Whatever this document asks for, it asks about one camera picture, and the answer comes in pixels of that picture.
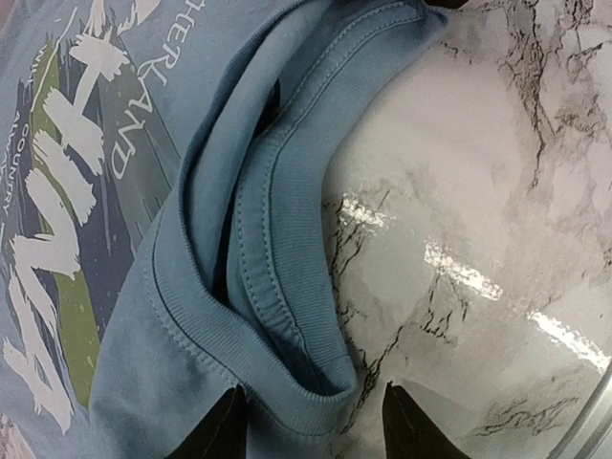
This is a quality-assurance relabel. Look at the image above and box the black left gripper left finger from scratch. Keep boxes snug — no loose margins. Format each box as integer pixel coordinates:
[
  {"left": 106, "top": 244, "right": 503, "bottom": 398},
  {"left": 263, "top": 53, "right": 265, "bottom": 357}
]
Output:
[{"left": 170, "top": 385, "right": 248, "bottom": 459}]

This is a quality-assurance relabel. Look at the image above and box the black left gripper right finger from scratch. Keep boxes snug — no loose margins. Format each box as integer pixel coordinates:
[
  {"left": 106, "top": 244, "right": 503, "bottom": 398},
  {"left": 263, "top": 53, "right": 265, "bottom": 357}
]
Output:
[{"left": 382, "top": 382, "right": 459, "bottom": 459}]

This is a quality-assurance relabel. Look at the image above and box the light blue printed t-shirt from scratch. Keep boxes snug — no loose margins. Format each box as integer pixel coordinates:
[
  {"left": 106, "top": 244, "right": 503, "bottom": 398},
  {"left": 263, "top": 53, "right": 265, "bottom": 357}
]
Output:
[{"left": 1, "top": 1, "right": 450, "bottom": 458}]

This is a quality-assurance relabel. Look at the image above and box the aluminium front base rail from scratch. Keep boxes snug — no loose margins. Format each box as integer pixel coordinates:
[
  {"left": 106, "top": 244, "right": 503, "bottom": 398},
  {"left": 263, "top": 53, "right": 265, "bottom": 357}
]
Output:
[{"left": 549, "top": 366, "right": 611, "bottom": 459}]

